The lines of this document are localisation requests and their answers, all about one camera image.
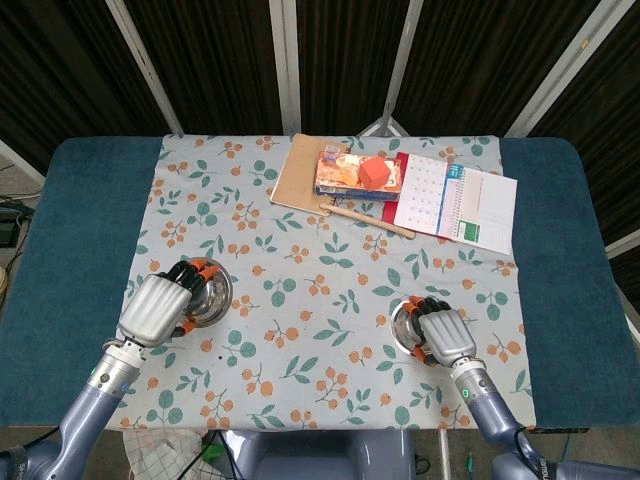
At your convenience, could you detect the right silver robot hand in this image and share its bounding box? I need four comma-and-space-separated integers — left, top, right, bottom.
407, 295, 479, 369

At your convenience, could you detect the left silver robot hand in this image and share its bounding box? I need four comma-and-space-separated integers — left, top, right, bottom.
117, 257, 221, 350

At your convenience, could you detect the small steel bowl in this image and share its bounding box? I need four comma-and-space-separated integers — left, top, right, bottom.
390, 298, 442, 359
180, 257, 235, 330

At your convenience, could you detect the teal blue table cover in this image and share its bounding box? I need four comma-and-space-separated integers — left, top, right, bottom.
0, 135, 640, 436

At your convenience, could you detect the metal table leg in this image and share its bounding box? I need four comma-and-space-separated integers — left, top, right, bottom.
436, 429, 452, 480

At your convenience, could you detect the white spiral notepad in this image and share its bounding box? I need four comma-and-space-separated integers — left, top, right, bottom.
439, 167, 519, 256

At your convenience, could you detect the red folder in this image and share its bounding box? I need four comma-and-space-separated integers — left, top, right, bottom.
381, 151, 454, 244

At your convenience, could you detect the wooden stick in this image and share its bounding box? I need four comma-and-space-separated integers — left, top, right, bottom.
318, 203, 416, 240

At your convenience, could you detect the white desk calendar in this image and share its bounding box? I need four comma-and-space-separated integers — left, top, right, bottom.
393, 153, 469, 236

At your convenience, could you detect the white checked cloth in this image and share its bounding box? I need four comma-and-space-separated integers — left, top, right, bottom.
122, 427, 207, 480

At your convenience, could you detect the floral print tablecloth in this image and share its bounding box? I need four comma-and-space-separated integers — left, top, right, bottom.
94, 132, 539, 432

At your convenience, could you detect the orange foam cube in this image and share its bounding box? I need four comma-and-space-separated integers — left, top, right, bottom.
358, 157, 392, 190

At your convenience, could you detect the blue-grey robot torso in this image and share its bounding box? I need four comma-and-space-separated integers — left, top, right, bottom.
234, 428, 416, 480

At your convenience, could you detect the blue biscuit box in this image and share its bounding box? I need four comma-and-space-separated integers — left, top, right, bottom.
313, 144, 404, 203

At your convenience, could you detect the brown kraft notebook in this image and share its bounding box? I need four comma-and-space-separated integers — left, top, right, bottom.
269, 132, 351, 217

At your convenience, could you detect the grey tripod stand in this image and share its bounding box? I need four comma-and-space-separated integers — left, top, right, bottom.
358, 92, 409, 138

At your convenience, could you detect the black cable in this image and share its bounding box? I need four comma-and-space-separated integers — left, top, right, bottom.
177, 430, 239, 480

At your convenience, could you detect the blue cable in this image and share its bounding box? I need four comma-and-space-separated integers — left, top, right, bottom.
563, 432, 577, 480

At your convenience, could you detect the grey partition post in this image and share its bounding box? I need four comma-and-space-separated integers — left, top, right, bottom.
384, 0, 427, 124
503, 0, 640, 139
604, 230, 640, 260
103, 0, 184, 135
0, 138, 46, 187
268, 0, 302, 136

